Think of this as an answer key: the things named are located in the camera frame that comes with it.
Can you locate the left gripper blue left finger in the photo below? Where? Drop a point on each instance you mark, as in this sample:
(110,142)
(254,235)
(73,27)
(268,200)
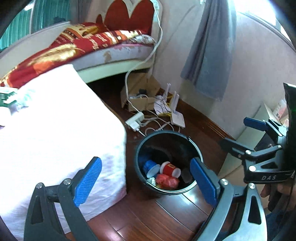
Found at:
(85,179)

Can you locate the red yellow bed blanket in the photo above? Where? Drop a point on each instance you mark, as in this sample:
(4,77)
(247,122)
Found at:
(62,53)

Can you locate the cardboard box under bed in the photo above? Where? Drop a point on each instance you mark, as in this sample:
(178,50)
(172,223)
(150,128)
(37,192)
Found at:
(142,90)

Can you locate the blue patterned paper cup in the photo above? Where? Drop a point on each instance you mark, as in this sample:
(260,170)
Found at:
(151,168)

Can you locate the red patterned pillow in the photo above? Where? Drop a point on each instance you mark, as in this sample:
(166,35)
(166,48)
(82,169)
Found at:
(78,31)

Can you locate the red paper cup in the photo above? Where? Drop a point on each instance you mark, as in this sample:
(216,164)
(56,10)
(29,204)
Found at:
(167,168)

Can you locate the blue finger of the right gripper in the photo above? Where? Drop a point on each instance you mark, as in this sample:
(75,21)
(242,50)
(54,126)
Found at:
(255,124)

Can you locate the white wifi router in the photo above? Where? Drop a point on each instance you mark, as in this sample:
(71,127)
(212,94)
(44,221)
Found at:
(167,105)

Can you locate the white power strip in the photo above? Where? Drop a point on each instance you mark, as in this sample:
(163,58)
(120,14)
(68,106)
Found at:
(134,122)

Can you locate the white bed frame with mattress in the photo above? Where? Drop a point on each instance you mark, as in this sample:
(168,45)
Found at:
(94,66)

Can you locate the red plastic bag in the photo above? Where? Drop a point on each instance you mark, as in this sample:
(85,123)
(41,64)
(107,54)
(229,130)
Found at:
(167,182)

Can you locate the large window green curtains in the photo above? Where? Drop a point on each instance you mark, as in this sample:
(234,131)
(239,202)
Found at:
(35,16)

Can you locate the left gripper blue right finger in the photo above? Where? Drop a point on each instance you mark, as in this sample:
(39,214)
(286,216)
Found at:
(207,181)

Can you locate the green white milk carton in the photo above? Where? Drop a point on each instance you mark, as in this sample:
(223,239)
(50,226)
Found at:
(8,98)

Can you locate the person's right hand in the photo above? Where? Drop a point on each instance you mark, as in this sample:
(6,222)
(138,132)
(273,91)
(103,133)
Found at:
(287,199)

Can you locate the dark cabinet with knob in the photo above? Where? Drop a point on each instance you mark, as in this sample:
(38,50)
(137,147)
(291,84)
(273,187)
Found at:
(264,143)

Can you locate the grey curtain right window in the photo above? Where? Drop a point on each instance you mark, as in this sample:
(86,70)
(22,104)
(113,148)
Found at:
(209,62)

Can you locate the black plastic trash bucket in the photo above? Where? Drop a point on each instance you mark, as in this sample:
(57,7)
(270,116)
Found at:
(166,152)

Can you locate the red heart-shaped headboard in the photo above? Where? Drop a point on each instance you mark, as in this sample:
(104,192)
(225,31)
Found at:
(118,18)

